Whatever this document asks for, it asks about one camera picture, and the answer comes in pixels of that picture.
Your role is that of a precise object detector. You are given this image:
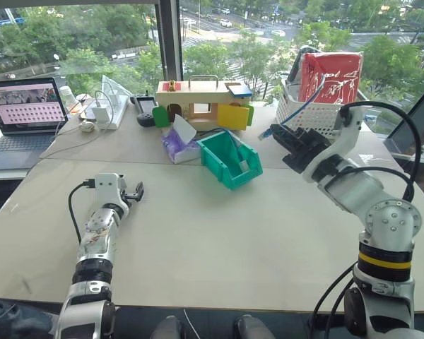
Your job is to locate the black handheld controller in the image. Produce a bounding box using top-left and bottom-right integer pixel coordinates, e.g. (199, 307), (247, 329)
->
(131, 90), (159, 128)

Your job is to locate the white charger with cable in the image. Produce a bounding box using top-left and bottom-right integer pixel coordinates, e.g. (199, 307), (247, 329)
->
(38, 90), (118, 160)

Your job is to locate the clear plastic cup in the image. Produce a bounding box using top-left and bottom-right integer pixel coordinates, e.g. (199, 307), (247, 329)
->
(59, 85), (78, 113)

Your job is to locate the wooden toy house box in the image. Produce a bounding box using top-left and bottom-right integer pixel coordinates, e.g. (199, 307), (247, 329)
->
(152, 75), (255, 132)

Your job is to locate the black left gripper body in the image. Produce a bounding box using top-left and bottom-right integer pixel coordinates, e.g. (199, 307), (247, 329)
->
(119, 187), (139, 206)

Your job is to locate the white perforated plastic basket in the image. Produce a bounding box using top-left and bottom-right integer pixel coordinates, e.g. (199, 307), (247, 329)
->
(275, 78), (362, 142)

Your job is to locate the open laptop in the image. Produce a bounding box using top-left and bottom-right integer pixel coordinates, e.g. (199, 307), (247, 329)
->
(0, 77), (69, 172)

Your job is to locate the clear triangular plastic cover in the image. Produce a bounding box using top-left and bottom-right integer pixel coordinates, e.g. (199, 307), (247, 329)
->
(100, 74), (134, 103)

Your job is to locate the blue network cable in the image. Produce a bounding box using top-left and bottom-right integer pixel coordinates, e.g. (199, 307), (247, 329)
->
(257, 73), (327, 141)

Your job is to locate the red bag in plastic wrap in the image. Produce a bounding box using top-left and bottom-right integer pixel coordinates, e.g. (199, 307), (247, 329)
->
(298, 51), (364, 106)

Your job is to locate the purple tissue pack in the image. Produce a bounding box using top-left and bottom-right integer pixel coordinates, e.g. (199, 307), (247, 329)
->
(160, 113), (201, 165)

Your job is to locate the dark blue rounded shape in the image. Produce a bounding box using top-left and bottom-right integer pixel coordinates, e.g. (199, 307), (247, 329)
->
(0, 297), (59, 339)

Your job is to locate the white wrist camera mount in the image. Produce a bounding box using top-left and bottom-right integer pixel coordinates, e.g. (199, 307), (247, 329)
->
(329, 104), (365, 153)
(93, 172), (127, 206)

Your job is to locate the black monitor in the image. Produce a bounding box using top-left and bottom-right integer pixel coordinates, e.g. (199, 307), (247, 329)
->
(383, 75), (424, 160)

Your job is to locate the green plastic bin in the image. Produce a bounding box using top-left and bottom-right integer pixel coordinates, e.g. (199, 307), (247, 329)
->
(196, 129), (264, 191)

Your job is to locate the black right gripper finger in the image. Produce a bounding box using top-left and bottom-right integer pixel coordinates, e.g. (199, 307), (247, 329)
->
(272, 135), (295, 155)
(270, 123), (298, 142)

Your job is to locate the grey rounded shape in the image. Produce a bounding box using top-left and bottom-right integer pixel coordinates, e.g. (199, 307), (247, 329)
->
(233, 314), (276, 339)
(149, 315), (183, 339)

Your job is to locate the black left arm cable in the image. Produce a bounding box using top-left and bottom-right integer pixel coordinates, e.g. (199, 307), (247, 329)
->
(68, 179), (96, 244)

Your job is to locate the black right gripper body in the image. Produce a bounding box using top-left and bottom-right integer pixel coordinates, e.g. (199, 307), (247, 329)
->
(283, 127), (331, 174)

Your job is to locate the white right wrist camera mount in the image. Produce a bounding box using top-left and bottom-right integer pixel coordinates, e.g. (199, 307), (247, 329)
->
(329, 104), (365, 153)

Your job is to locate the white power strip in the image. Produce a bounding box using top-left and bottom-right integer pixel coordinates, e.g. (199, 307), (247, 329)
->
(86, 94), (130, 130)

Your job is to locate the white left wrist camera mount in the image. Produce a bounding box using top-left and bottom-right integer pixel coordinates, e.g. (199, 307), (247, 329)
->
(93, 172), (127, 206)

